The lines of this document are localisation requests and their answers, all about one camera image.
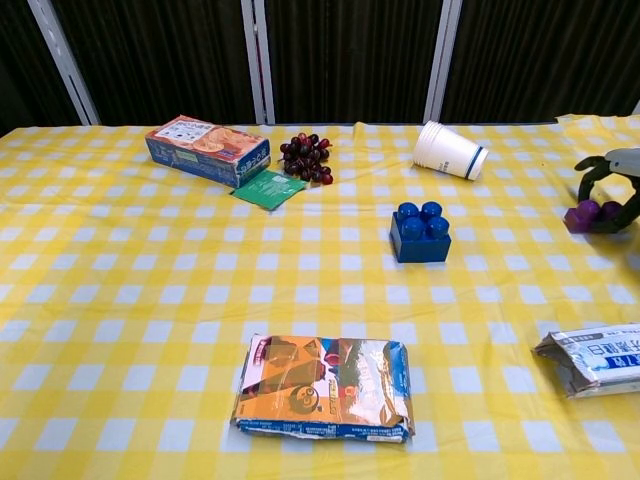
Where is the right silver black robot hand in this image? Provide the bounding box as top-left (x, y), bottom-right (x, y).
top-left (573, 147), bottom-right (640, 235)

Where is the small purple building block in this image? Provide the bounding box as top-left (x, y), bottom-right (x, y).
top-left (563, 198), bottom-right (624, 235)

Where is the yellow checkered tablecloth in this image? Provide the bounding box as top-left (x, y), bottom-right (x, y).
top-left (0, 113), bottom-right (640, 480)

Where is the white paper cup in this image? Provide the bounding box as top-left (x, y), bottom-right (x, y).
top-left (412, 120), bottom-right (490, 181)

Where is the white blue toothpaste box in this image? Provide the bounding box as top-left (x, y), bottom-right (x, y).
top-left (532, 323), bottom-right (640, 400)

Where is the blue four-stud building block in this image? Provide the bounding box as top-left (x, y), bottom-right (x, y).
top-left (389, 201), bottom-right (453, 263)

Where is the dark red grape bunch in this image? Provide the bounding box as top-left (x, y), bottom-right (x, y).
top-left (278, 132), bottom-right (334, 185)

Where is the green snack packet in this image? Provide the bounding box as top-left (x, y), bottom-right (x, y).
top-left (232, 169), bottom-right (308, 210)

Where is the crushed orange blue carton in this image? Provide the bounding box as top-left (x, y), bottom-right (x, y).
top-left (230, 333), bottom-right (417, 445)

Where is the orange blue cracker box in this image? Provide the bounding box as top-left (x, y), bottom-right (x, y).
top-left (144, 115), bottom-right (272, 189)

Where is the silver partition post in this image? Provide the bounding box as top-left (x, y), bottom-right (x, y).
top-left (27, 0), bottom-right (101, 126)
top-left (240, 0), bottom-right (277, 125)
top-left (423, 0), bottom-right (464, 124)

